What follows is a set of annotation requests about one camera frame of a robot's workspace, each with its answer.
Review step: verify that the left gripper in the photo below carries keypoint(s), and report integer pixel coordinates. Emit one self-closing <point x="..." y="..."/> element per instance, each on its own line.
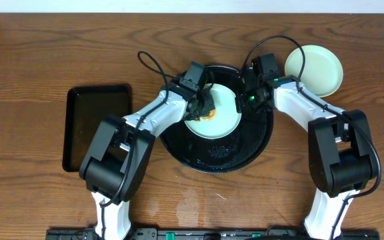
<point x="202" y="105"/>

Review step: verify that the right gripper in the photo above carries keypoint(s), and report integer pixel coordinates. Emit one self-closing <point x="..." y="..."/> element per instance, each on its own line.
<point x="242" y="106"/>

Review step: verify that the orange sponge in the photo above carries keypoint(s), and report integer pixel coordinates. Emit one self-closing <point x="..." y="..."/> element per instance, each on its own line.
<point x="208" y="115"/>

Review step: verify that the green plate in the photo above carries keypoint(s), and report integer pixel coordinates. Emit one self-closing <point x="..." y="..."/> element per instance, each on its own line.
<point x="323" y="72"/>
<point x="222" y="120"/>

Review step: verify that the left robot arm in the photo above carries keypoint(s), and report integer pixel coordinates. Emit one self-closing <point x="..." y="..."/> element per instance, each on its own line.
<point x="117" y="158"/>

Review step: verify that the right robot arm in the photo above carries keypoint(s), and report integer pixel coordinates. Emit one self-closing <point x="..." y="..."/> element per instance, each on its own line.
<point x="343" y="162"/>

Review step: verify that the round black tray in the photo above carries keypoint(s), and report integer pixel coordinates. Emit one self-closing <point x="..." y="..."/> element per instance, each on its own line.
<point x="224" y="154"/>

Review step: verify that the rectangular black tray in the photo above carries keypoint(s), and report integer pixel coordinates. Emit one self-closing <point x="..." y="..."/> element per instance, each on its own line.
<point x="86" y="107"/>

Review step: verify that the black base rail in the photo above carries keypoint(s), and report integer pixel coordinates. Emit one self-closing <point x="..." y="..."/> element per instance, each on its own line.
<point x="278" y="232"/>

